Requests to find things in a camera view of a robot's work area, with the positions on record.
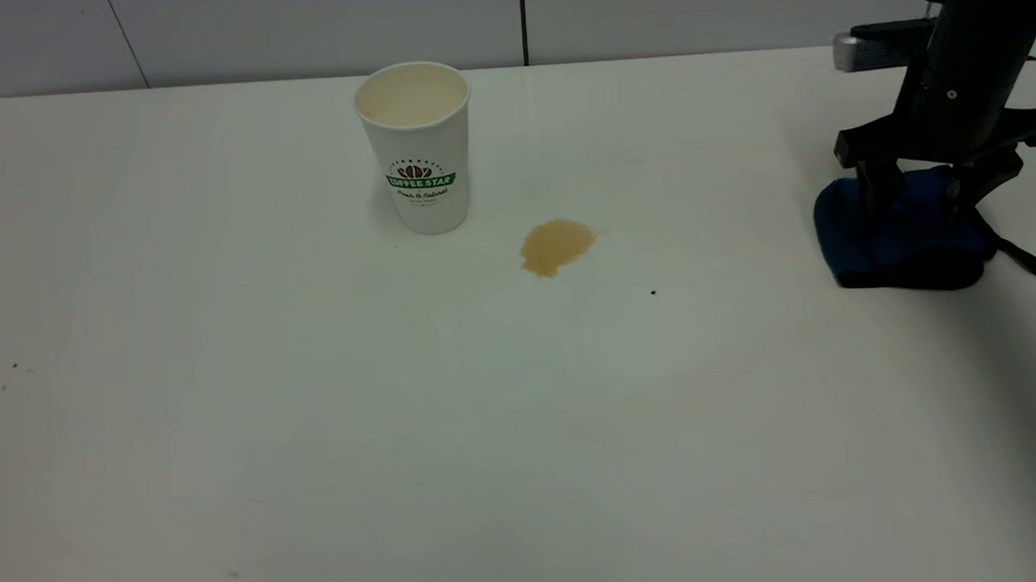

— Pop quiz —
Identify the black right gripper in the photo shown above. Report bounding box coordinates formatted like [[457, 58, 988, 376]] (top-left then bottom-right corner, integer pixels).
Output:
[[828, 6, 1036, 227]]

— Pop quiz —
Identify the blue cloth with black trim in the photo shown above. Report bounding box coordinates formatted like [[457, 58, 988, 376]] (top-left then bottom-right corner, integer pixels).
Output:
[[811, 161, 1036, 297]]

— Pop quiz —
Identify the white paper coffee cup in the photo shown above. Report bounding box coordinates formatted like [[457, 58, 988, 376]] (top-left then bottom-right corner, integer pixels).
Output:
[[352, 59, 478, 239]]

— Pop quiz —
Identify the brown coffee spill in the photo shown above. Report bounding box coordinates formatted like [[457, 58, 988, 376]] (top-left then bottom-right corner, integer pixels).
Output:
[[517, 217, 598, 280]]

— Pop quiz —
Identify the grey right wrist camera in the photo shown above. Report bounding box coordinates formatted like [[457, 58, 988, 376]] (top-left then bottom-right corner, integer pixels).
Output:
[[832, 17, 939, 74]]

